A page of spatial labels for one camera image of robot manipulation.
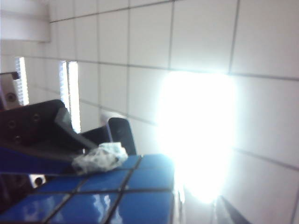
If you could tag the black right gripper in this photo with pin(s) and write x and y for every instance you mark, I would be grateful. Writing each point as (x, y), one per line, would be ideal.
(14, 186)

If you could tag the silver wrist camera mount plate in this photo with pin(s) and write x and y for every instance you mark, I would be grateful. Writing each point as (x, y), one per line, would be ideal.
(8, 91)

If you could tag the ceiling fluorescent light panel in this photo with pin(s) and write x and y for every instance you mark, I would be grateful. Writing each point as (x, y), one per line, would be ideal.
(198, 128)
(23, 79)
(73, 93)

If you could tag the multicoloured Rubik's cube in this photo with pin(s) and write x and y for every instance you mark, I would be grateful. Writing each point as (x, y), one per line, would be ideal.
(105, 203)

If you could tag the white crumpled tape wad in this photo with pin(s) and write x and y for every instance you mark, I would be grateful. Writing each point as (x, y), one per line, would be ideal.
(100, 158)

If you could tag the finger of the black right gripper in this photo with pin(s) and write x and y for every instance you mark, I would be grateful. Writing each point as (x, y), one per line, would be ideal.
(119, 133)

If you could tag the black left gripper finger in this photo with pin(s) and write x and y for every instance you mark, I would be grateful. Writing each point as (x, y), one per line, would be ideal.
(226, 215)

